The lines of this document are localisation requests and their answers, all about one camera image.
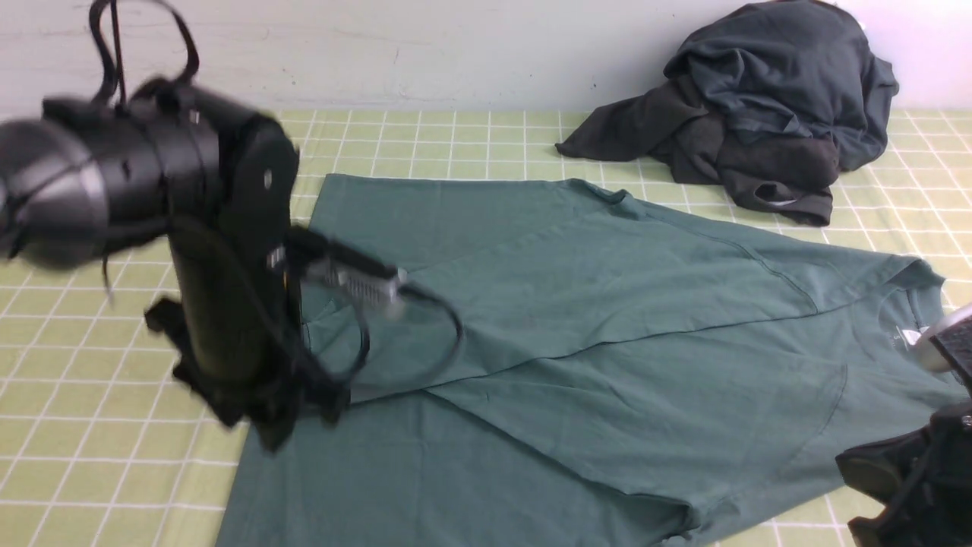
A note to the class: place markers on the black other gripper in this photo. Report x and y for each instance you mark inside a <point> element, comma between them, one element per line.
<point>923,479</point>

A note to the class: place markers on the dark grey crumpled garment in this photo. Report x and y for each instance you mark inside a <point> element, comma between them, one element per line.
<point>673,123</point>

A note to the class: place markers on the green long sleeve shirt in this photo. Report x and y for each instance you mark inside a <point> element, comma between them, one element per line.
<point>631,375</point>

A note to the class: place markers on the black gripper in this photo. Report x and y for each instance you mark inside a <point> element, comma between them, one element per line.
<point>238,267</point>

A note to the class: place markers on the dark slate blue garment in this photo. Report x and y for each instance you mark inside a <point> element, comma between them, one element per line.
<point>796,69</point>

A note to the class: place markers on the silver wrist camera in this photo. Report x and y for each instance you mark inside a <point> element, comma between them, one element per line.
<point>368,282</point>
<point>946,346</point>

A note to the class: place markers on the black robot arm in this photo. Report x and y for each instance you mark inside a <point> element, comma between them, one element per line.
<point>89,179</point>

